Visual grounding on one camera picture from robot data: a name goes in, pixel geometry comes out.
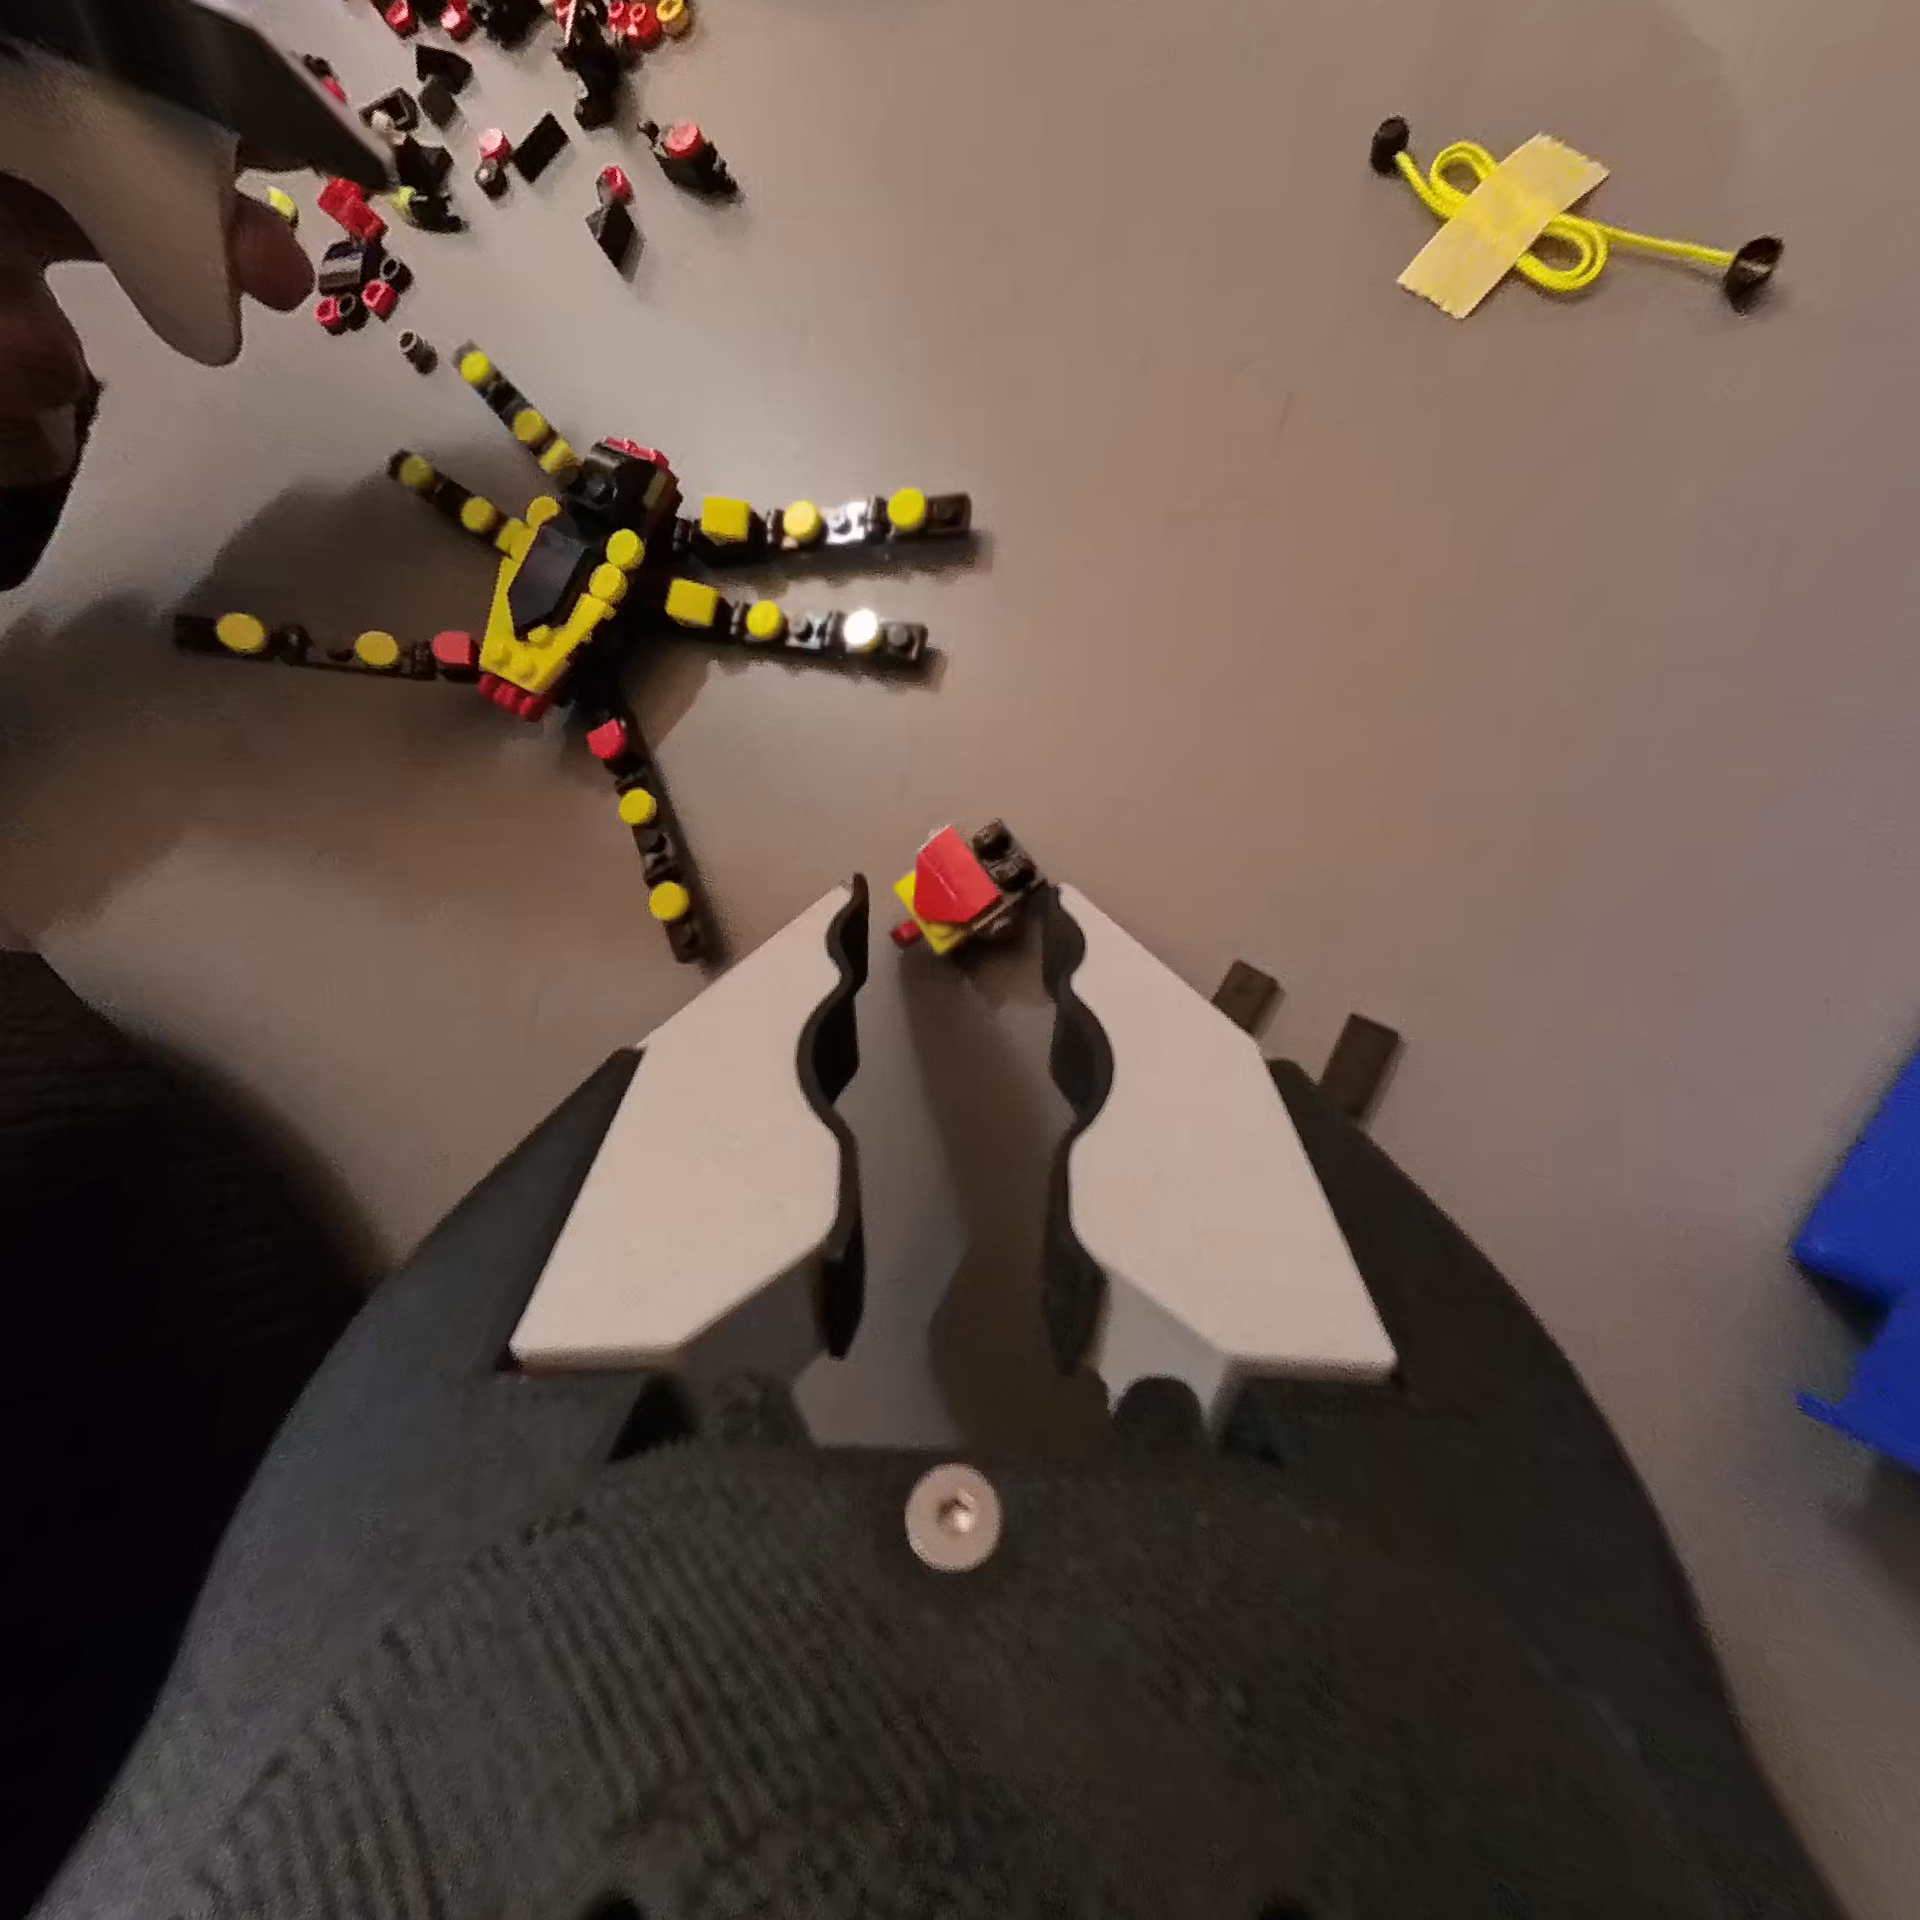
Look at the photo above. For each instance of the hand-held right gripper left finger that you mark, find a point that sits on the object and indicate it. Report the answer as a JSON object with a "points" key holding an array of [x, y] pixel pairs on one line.
{"points": [[675, 1214]]}

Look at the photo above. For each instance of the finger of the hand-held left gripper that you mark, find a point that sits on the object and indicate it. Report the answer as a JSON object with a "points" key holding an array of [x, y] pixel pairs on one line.
{"points": [[270, 90]]}

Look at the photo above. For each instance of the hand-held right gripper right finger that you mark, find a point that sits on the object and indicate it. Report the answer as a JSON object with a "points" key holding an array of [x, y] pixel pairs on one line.
{"points": [[1231, 1214]]}

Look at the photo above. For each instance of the pile of lego pieces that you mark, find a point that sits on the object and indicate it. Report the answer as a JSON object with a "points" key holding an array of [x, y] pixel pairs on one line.
{"points": [[346, 202]]}

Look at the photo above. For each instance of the black lego tile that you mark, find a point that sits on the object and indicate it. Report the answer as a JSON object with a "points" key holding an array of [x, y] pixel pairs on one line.
{"points": [[1358, 1066], [1245, 996]]}

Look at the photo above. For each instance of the small red yellow lego assembly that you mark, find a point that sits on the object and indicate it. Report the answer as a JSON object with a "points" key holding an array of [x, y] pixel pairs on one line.
{"points": [[955, 885]]}

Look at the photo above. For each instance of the black yellow lego spider model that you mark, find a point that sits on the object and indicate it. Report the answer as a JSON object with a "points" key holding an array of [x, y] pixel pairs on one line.
{"points": [[540, 599]]}

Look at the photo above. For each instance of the black angled lego piece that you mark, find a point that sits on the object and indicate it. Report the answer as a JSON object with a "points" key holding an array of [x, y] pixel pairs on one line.
{"points": [[614, 226]]}

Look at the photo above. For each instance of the black lego piece red top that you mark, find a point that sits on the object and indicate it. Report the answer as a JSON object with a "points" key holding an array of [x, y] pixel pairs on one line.
{"points": [[691, 154]]}

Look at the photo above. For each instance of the person's left hand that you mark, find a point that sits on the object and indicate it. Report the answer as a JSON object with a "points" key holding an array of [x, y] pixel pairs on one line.
{"points": [[278, 254]]}

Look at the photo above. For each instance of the person's black sweater torso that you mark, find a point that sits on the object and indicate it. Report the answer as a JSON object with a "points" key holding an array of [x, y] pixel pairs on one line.
{"points": [[135, 1424]]}

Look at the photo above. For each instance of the nested blue plastic bins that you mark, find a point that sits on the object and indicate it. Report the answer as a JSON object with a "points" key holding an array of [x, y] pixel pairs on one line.
{"points": [[1869, 1245]]}

